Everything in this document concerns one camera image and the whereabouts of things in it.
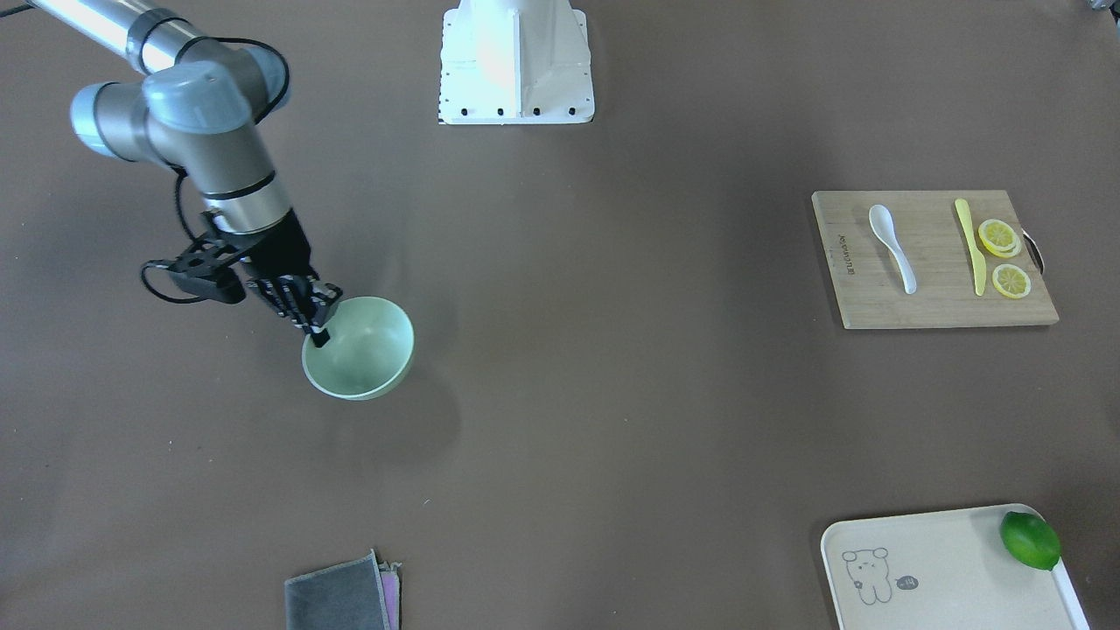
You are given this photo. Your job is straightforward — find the bamboo cutting board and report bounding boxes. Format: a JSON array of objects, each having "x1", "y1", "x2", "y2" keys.
[{"x1": 812, "y1": 189, "x2": 1060, "y2": 330}]

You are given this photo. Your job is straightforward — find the white ceramic spoon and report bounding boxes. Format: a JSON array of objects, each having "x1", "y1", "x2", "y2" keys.
[{"x1": 868, "y1": 204, "x2": 920, "y2": 295}]

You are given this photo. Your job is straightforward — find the green lime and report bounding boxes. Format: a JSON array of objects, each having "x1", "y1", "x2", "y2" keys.
[{"x1": 999, "y1": 511, "x2": 1061, "y2": 571}]

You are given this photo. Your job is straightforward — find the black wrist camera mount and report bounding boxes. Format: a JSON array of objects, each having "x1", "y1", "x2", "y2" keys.
[{"x1": 139, "y1": 233, "x2": 260, "y2": 305}]

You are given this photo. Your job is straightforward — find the cream rabbit tray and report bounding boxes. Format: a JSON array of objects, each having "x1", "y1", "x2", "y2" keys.
[{"x1": 820, "y1": 503, "x2": 1089, "y2": 629}]

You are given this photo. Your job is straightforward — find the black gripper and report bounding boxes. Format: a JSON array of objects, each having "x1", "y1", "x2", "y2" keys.
[{"x1": 213, "y1": 210, "x2": 343, "y2": 348}]

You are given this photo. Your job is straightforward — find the grey folded cloth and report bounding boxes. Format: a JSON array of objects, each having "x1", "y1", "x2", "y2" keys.
[{"x1": 284, "y1": 549, "x2": 403, "y2": 629}]

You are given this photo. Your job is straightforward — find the light green bowl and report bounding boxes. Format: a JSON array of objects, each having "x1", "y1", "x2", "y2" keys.
[{"x1": 301, "y1": 297, "x2": 416, "y2": 400}]

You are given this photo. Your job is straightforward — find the yellow plastic knife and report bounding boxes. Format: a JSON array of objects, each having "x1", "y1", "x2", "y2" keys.
[{"x1": 955, "y1": 197, "x2": 988, "y2": 298}]

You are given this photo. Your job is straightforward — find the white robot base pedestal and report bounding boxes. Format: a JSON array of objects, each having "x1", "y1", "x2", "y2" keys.
[{"x1": 437, "y1": 1, "x2": 596, "y2": 126}]

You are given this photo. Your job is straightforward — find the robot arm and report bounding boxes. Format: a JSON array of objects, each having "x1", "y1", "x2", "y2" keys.
[{"x1": 32, "y1": 1, "x2": 340, "y2": 348}]

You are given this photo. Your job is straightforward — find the lemon slice near handle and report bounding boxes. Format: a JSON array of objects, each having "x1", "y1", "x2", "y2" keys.
[{"x1": 991, "y1": 263, "x2": 1033, "y2": 299}]

